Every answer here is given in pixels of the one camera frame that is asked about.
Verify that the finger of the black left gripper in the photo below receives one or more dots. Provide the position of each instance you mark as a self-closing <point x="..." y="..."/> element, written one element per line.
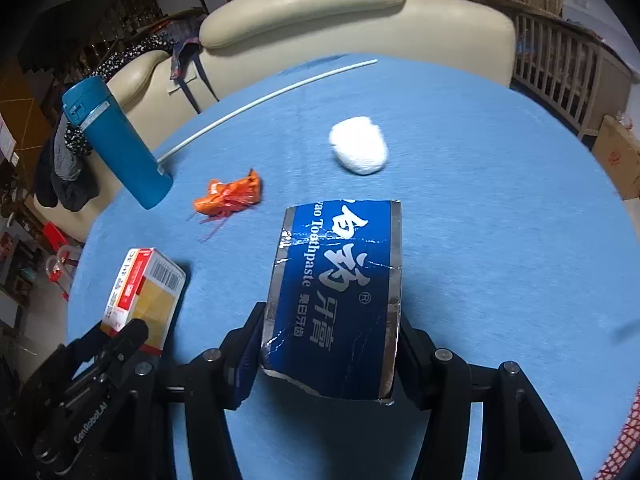
<point x="56" y="373"/>

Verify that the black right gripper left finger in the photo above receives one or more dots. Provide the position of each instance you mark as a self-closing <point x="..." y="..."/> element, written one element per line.
<point x="213" y="383"/>

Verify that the red white medicine box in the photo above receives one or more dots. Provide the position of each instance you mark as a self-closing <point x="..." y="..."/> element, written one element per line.
<point x="148" y="286"/>

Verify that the blue toothpaste box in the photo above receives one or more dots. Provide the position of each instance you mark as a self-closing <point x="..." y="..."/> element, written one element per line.
<point x="332" y="316"/>

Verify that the orange plastic wrapper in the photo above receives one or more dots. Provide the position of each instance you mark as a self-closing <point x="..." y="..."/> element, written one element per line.
<point x="224" y="199"/>

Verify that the white tissue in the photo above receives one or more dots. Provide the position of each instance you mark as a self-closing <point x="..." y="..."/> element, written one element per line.
<point x="359" y="145"/>

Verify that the blue table cloth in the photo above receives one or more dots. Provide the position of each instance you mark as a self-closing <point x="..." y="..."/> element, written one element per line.
<point x="516" y="243"/>

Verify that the dark clothes on sofa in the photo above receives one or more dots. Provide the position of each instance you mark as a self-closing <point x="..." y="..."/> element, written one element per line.
<point x="63" y="176"/>

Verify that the cream leather sofa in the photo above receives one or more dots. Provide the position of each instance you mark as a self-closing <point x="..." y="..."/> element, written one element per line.
<point x="246" y="41"/>

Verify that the teal thermos bottle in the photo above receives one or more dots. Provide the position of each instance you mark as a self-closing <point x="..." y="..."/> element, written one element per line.
<point x="91" y="107"/>

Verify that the cardboard box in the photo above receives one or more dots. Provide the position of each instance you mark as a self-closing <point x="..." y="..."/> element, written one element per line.
<point x="617" y="151"/>

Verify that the white thin rod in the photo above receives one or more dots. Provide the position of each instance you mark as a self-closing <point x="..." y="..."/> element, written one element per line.
<point x="266" y="98"/>

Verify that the wooden slatted crib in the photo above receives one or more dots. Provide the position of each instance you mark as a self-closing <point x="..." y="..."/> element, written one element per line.
<point x="566" y="67"/>

